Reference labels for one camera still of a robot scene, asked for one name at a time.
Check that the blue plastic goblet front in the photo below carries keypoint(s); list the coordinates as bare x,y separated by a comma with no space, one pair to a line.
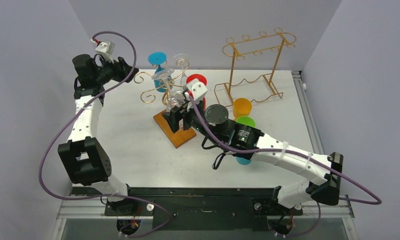
243,161

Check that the patterned clear glass goblet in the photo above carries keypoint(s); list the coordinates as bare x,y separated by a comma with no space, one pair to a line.
178,98

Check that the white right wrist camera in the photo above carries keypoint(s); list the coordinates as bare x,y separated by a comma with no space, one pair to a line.
196,90

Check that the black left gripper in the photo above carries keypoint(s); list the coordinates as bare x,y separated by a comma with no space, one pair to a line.
121,70

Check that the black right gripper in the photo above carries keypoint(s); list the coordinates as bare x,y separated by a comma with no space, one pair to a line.
180,117

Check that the small clear wine glass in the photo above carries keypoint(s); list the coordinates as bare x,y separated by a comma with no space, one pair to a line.
167,79

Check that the clear champagne flute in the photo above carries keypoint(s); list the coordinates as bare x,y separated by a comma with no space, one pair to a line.
182,61

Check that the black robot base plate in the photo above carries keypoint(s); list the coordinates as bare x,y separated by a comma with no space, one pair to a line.
204,209

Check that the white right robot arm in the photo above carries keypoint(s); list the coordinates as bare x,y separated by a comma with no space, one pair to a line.
320,180

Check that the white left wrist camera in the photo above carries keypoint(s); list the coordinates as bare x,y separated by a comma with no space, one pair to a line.
105,49

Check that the green plastic goblet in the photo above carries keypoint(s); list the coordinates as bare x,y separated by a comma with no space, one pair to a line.
246,120

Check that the blue plastic goblet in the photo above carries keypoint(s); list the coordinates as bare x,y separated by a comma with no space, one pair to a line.
243,161
157,59

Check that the gold spiral rack wooden base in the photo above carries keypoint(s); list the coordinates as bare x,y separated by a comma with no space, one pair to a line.
180,137

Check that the orange plastic goblet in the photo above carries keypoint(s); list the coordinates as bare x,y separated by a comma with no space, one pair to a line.
241,108

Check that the gold rectangular wire glass rack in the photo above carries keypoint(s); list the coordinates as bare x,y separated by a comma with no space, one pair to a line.
254,58

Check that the red plastic goblet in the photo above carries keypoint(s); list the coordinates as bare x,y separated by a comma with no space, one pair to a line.
196,77

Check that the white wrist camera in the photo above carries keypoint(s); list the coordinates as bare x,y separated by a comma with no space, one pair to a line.
196,90
105,49

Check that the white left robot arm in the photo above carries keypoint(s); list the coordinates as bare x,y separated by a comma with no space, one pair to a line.
82,155

